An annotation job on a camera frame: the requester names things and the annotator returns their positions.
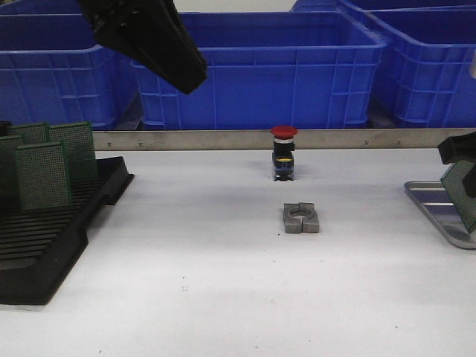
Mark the blue plastic crate centre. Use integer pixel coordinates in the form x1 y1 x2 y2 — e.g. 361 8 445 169
132 11 385 130

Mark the green board second row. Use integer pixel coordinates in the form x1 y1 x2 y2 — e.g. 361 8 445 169
15 141 71 211

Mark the green board back left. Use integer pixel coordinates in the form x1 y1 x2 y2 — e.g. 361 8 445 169
7 122 50 144

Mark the blue plastic crate right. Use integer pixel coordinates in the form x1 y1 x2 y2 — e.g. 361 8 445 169
366 10 475 128

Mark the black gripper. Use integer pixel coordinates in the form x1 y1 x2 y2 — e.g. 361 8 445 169
77 0 208 94
437 132 475 197

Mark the steel table edge rail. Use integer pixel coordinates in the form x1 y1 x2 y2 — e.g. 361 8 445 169
93 128 475 151

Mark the blue crate behind right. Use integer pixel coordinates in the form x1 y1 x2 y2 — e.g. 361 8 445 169
291 0 379 14

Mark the black slotted board rack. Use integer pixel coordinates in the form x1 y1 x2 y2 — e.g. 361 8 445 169
1 156 134 305

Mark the grey split clamp block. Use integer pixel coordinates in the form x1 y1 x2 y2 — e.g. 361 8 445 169
283 202 321 234

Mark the silver metal tray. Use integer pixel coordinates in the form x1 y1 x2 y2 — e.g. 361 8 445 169
404 181 475 250

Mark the blue plastic crate left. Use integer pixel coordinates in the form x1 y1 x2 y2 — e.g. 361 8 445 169
1 14 138 130

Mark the blue crate behind left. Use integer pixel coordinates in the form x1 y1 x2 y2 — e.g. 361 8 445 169
1 0 82 15

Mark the green board back right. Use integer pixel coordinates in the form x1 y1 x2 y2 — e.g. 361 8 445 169
48 121 98 181

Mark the blue plastic crate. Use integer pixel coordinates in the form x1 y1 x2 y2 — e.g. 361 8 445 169
132 11 385 130
1 14 138 130
366 10 475 128

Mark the red emergency stop button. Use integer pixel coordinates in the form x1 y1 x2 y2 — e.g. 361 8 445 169
270 125 298 181

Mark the green board left edge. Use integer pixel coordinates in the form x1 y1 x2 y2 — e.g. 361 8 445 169
1 135 24 199

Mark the green perforated circuit board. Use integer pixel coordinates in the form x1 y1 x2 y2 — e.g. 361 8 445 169
440 161 475 234

